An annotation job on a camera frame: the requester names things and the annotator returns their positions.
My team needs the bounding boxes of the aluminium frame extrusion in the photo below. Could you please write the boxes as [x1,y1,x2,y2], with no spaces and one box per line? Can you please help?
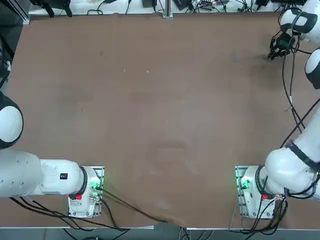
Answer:
[4,0,31,26]

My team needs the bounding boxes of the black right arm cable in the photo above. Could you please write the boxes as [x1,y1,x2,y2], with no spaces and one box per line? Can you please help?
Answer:
[279,9,320,148]

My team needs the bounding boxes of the black right base cable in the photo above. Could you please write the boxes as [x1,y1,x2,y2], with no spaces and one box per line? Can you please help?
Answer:
[228,194,290,231]

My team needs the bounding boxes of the black base cable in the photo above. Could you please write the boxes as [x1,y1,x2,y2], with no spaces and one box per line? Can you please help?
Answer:
[8,196,131,231]
[228,194,290,231]

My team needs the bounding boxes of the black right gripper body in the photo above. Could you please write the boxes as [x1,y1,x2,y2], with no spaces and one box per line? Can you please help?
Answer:
[271,31,297,52]

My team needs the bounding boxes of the black left base cable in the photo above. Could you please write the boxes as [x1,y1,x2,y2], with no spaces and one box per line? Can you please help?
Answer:
[8,196,131,231]

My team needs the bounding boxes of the aluminium camera post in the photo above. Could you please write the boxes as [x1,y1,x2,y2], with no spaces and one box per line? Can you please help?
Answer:
[163,0,173,16]

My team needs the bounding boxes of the black metal stand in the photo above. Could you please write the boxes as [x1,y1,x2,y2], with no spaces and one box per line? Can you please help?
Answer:
[29,0,74,18]

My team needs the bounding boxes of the black hub orange plugs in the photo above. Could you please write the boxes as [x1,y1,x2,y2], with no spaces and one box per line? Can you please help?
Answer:
[199,0,221,7]

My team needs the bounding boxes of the dark cable across table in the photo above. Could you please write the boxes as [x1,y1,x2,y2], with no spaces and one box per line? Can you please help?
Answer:
[98,187,170,223]

